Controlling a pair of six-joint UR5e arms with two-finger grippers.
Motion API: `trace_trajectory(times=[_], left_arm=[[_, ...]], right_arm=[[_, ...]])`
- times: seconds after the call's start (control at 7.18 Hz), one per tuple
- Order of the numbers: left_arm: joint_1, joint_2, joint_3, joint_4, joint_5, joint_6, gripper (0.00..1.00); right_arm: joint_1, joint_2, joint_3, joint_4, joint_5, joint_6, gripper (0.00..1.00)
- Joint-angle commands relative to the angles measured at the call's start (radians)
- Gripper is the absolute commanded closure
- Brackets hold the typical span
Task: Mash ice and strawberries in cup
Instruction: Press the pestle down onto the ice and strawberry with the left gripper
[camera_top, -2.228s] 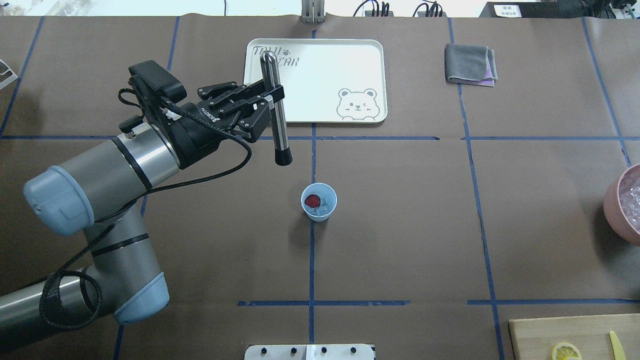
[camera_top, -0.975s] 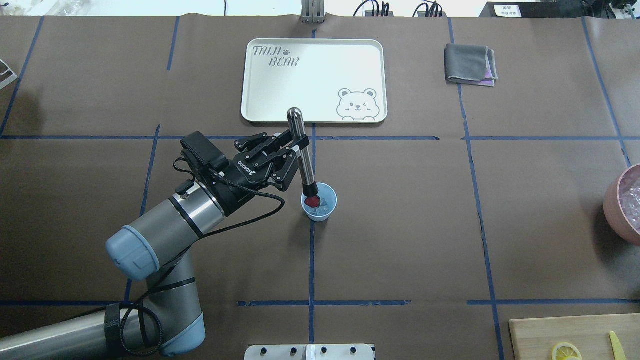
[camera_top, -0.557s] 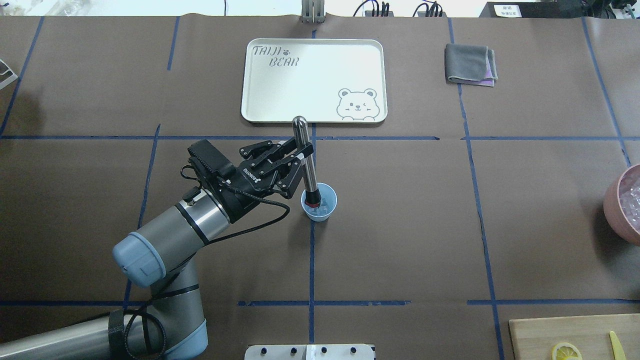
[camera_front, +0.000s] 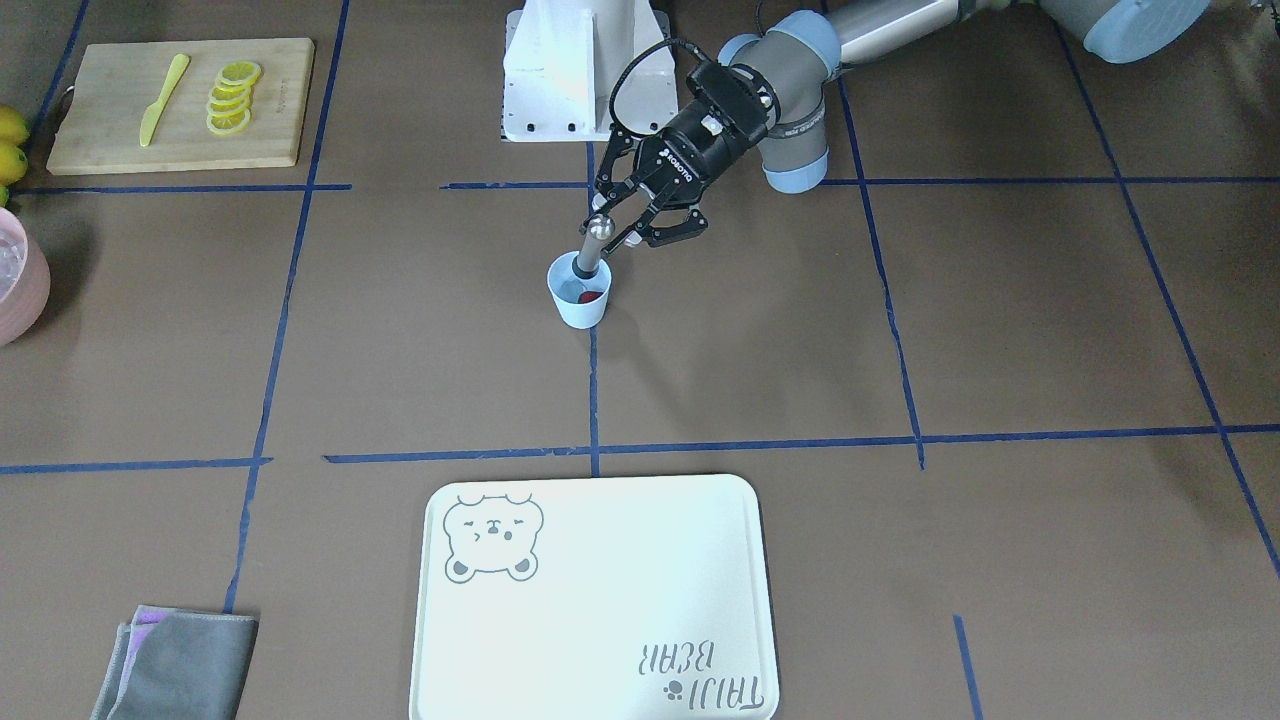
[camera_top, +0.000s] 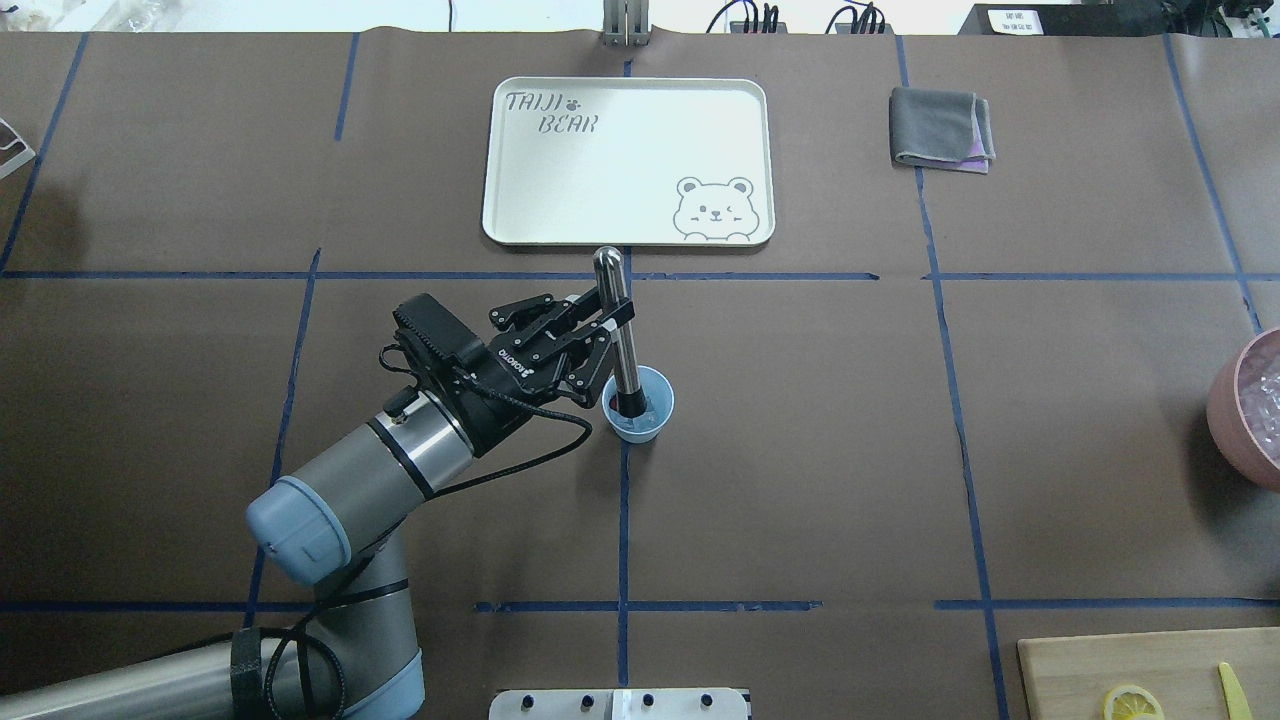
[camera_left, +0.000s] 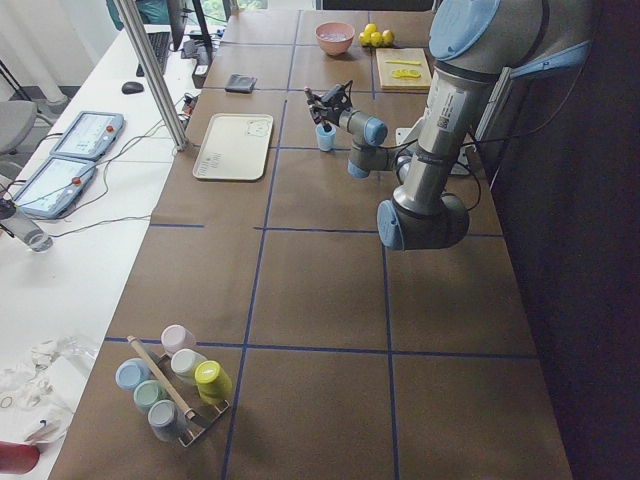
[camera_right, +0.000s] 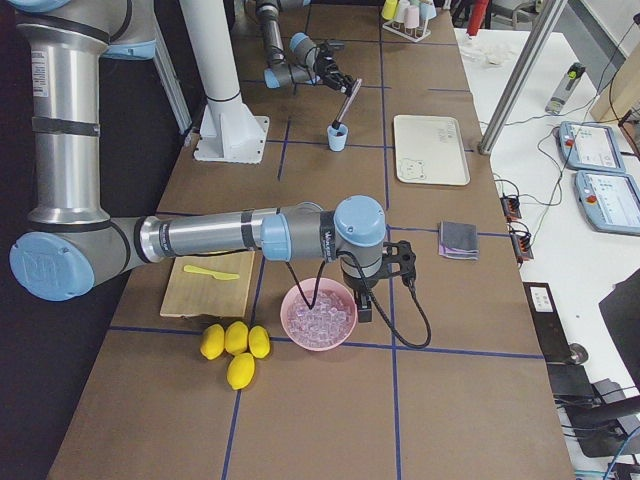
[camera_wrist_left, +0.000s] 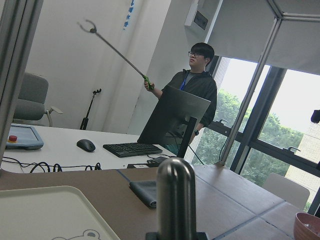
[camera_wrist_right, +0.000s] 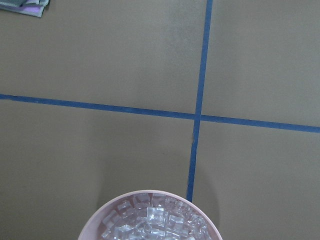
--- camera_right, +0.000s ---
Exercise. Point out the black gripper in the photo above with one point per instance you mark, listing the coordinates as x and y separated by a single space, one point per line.
326 66
358 283

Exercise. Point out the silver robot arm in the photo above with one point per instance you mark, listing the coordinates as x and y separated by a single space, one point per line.
74 244
313 63

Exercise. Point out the clear ice cubes pile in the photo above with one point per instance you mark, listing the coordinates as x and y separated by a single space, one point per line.
328 324

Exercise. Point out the light blue cup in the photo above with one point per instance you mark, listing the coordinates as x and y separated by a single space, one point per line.
337 144

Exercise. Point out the cup rack with cups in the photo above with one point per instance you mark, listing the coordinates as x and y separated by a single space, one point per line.
408 18

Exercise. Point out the pink bowl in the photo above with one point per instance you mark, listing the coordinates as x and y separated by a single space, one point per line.
307 291

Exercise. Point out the cream bear tray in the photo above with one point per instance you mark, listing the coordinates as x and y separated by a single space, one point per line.
429 150

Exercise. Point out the yellow lemon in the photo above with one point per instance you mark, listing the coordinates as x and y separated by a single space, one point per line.
236 338
259 342
241 371
212 342

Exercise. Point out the grey folded cloth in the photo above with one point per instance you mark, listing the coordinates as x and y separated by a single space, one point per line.
458 241

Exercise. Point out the wooden cutting board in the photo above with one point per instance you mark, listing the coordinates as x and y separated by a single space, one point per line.
189 295

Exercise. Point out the yellow plastic knife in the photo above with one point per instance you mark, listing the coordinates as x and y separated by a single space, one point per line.
217 275

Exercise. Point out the grey water bottle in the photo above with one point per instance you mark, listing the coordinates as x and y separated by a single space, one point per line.
565 88

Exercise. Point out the teach pendant tablet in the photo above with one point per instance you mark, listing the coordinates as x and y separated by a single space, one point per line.
590 146
610 201

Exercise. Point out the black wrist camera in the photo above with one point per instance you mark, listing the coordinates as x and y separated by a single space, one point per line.
401 260

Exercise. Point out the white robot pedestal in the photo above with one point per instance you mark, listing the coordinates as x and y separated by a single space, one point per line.
229 132

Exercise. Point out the aluminium frame post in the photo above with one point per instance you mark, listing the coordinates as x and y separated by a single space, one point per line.
538 36

